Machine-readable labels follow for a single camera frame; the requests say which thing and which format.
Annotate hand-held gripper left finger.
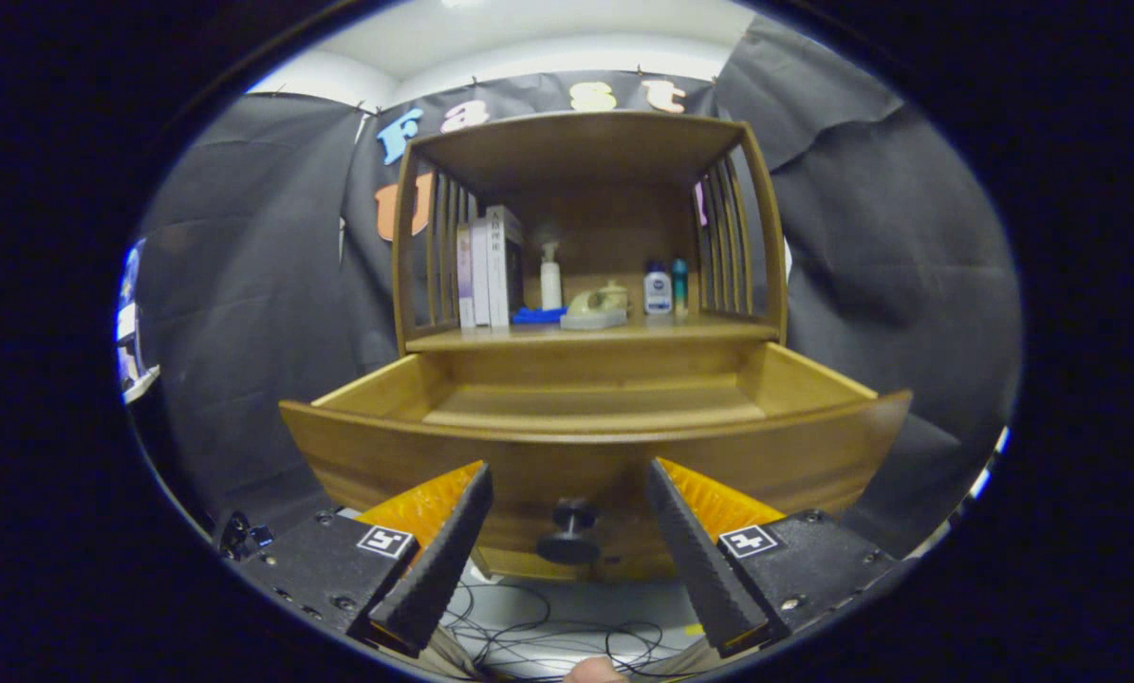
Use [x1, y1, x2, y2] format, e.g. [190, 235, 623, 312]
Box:
[234, 460, 493, 657]

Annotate black backdrop cloth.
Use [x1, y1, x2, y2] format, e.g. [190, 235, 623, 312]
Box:
[135, 19, 1023, 561]

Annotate white lotion bottle blue cap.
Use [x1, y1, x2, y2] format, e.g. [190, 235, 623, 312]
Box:
[643, 261, 673, 316]

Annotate lit display screen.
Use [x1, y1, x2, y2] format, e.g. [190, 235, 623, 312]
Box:
[116, 247, 145, 380]

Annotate wooden cabinet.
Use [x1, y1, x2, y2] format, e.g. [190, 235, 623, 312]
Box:
[391, 111, 788, 357]

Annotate black floor cables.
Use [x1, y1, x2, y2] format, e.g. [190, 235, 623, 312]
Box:
[443, 579, 691, 679]

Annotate black metal bracket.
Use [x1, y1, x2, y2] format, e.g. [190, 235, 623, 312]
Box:
[220, 512, 275, 561]

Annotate white pump bottle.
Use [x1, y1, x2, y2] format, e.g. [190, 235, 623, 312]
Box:
[540, 241, 564, 311]

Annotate lilac book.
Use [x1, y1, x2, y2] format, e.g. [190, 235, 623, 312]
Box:
[456, 224, 477, 329]

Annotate person's khaki trousers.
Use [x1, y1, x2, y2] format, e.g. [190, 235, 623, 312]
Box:
[415, 626, 482, 679]

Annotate thin white book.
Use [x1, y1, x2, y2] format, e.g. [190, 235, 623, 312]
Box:
[471, 218, 493, 328]

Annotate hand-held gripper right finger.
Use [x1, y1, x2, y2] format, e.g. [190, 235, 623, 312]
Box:
[646, 457, 895, 657]

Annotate pale green tape dispenser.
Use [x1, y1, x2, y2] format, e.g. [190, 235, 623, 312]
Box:
[560, 287, 629, 331]

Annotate wooden countertop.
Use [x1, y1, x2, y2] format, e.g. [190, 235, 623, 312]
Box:
[405, 315, 781, 354]

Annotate wooden drawer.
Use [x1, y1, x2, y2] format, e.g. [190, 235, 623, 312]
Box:
[280, 341, 912, 581]

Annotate thick white book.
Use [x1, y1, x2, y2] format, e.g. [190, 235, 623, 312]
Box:
[486, 205, 527, 328]

